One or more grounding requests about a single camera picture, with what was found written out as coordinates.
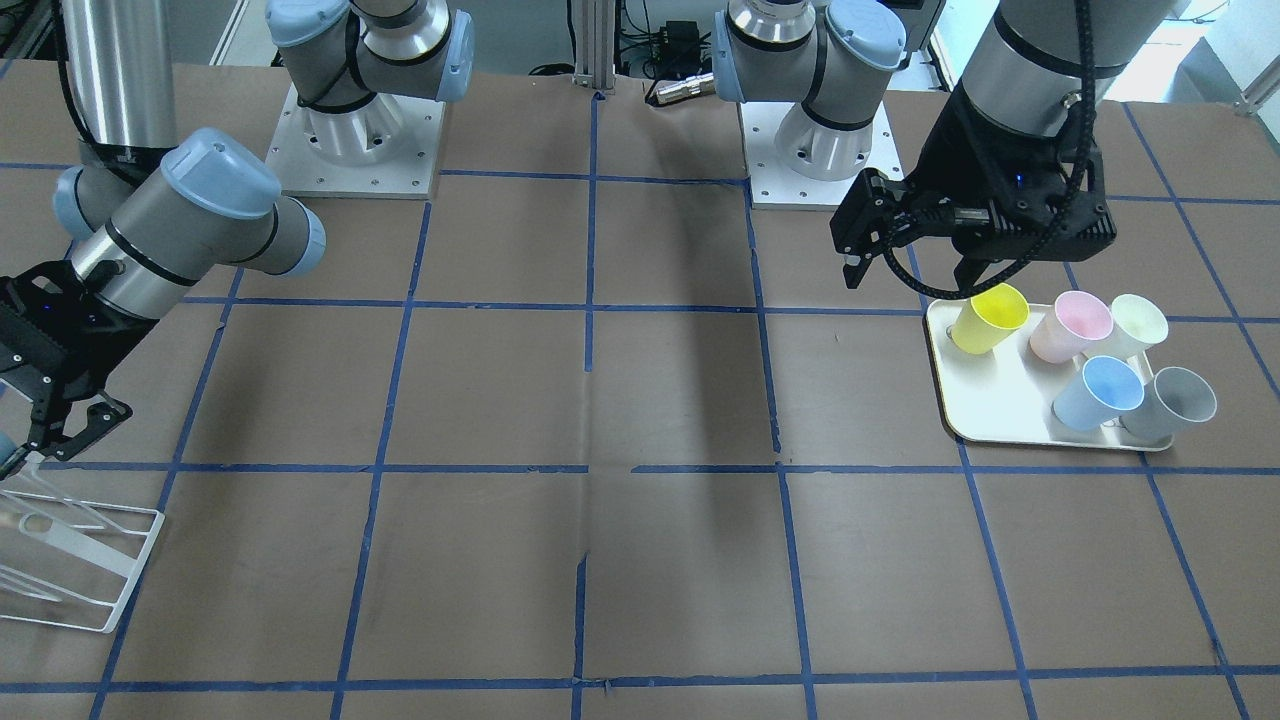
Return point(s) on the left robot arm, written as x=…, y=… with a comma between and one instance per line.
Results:
x=836, y=60

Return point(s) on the yellow plastic cup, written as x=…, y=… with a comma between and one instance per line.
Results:
x=988, y=318

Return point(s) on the cream plastic tray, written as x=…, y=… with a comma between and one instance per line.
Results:
x=1006, y=395

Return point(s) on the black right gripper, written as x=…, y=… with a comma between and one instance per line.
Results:
x=52, y=345

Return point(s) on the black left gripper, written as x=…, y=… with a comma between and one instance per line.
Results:
x=950, y=165

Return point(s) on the white wire cup rack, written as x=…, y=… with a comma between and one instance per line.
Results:
x=70, y=562

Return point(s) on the light blue plastic cup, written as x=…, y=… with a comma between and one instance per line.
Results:
x=1104, y=389

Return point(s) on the pink plastic cup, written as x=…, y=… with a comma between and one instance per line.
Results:
x=1075, y=321

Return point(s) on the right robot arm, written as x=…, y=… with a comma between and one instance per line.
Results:
x=151, y=213

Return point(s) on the grey plastic cup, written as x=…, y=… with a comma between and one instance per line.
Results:
x=1176, y=399

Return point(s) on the pale green plastic cup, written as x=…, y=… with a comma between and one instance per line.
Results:
x=1138, y=325

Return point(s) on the black power adapter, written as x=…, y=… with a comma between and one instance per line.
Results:
x=678, y=38

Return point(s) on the aluminium frame post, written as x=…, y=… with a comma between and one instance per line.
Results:
x=594, y=44

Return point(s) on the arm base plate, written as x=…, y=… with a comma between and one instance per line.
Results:
x=390, y=149
x=795, y=164

